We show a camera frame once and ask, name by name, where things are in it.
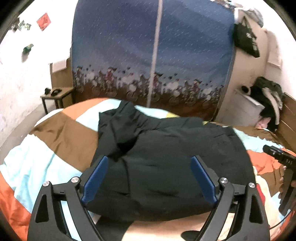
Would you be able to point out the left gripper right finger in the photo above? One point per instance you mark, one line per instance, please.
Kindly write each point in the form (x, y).
(250, 220)

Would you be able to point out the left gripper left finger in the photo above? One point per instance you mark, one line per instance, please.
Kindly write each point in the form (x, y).
(60, 209)

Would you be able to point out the dark green padded coat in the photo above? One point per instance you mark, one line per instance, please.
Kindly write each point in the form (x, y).
(149, 176)

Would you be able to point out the pile of clothes on cabinet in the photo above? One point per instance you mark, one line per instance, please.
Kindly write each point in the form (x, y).
(270, 95)

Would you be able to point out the wooden headboard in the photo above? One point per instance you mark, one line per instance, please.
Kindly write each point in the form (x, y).
(286, 129)

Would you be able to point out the colour block bed sheet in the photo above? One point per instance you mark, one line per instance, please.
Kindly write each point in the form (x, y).
(61, 145)

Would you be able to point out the white drawer cabinet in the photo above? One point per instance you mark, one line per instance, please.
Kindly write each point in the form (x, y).
(241, 110)

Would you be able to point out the small wooden side table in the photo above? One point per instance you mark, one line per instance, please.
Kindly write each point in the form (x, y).
(58, 98)

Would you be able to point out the black headphones on table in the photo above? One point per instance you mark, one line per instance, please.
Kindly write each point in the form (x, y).
(52, 92)

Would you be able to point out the brown cardboard box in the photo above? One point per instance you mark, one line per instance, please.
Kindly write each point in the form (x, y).
(62, 78)

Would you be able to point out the black bag on wardrobe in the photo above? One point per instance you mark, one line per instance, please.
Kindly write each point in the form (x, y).
(245, 39)

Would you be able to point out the blue printed fabric wardrobe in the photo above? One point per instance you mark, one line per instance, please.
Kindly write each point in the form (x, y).
(173, 55)

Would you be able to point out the wall sticker cluster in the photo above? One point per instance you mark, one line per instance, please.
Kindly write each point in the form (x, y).
(19, 25)

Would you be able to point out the red paper wall decoration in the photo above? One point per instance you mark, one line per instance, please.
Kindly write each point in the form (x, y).
(43, 21)

